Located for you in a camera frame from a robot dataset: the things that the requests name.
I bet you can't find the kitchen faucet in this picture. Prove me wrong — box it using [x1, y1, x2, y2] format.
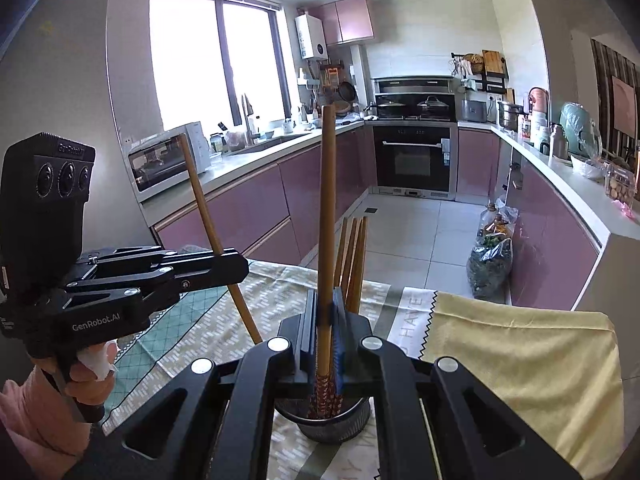
[241, 93, 254, 146]

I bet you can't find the steel pot on counter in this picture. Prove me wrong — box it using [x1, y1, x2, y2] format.
[497, 101, 524, 131]

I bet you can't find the pink kettle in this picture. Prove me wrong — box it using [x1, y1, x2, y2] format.
[528, 87, 549, 115]

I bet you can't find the pink upper cabinet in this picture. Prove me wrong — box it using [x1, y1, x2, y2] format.
[308, 0, 375, 46]

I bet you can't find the wooden chopstick red end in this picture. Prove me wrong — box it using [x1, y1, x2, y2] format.
[333, 218, 348, 288]
[341, 218, 359, 302]
[178, 134, 262, 344]
[316, 105, 336, 416]
[346, 217, 368, 314]

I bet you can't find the white microwave oven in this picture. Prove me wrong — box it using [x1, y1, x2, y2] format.
[127, 122, 210, 203]

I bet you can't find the pink sleeve forearm left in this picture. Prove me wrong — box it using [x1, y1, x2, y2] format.
[1, 367, 92, 479]

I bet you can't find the patterned tablecloth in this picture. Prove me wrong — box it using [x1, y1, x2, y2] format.
[98, 244, 626, 480]

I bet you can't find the black built-in oven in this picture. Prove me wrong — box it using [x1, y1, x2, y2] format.
[372, 119, 458, 200]

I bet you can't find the plastic bag of vegetables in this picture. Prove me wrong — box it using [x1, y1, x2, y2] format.
[466, 203, 514, 300]

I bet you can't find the grey refrigerator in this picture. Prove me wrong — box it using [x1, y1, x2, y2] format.
[1, 0, 163, 249]

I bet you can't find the white water heater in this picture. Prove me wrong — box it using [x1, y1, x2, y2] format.
[295, 13, 328, 61]

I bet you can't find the black mesh utensil cup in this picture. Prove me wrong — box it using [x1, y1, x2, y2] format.
[274, 398, 371, 444]

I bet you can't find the left hand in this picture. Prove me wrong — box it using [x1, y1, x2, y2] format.
[32, 340, 119, 406]

